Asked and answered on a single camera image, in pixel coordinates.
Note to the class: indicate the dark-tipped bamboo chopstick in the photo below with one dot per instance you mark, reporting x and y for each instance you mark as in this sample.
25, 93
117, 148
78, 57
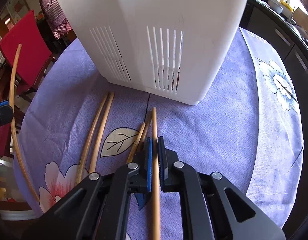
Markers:
144, 134

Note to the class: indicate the red-covered wooden chair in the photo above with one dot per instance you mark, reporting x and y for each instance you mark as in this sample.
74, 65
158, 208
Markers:
34, 57

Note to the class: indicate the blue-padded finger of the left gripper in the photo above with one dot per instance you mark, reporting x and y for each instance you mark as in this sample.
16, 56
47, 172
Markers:
6, 113

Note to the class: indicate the purple checkered apron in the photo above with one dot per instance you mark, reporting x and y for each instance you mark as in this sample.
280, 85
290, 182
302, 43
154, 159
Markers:
56, 18

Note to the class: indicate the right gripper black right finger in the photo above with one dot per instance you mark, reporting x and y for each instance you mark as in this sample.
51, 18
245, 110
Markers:
211, 206

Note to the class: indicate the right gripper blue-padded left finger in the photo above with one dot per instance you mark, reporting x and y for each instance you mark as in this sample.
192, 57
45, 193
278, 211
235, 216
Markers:
98, 207

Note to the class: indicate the dark counter cabinets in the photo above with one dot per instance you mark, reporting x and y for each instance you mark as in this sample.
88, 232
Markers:
267, 24

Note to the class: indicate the wooden cutting board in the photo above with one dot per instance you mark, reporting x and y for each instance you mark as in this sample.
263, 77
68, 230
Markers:
301, 18

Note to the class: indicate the white bowl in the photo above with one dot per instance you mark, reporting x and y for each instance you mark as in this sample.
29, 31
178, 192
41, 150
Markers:
275, 6

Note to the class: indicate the white plastic utensil holder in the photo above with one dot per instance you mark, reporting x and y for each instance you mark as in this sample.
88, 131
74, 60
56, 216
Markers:
170, 48

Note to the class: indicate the purple floral tablecloth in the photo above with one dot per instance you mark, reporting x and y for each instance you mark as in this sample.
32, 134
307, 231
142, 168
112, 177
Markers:
248, 128

